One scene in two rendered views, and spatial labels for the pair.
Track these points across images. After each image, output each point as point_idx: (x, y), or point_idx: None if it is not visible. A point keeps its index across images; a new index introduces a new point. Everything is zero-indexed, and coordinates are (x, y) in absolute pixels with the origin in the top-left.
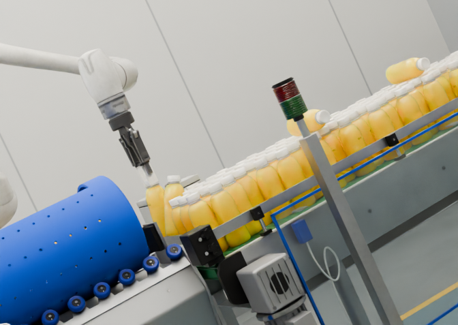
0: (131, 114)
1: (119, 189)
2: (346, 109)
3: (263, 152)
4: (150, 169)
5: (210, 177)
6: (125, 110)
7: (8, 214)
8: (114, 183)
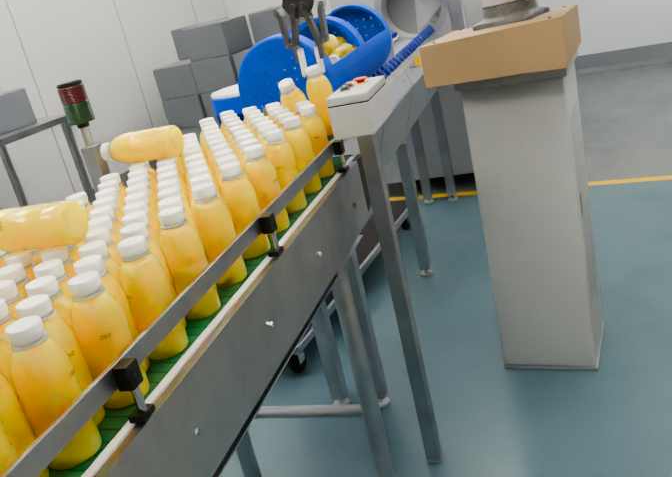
0: None
1: (241, 62)
2: (161, 191)
3: (237, 137)
4: (295, 58)
5: (280, 114)
6: None
7: None
8: (245, 55)
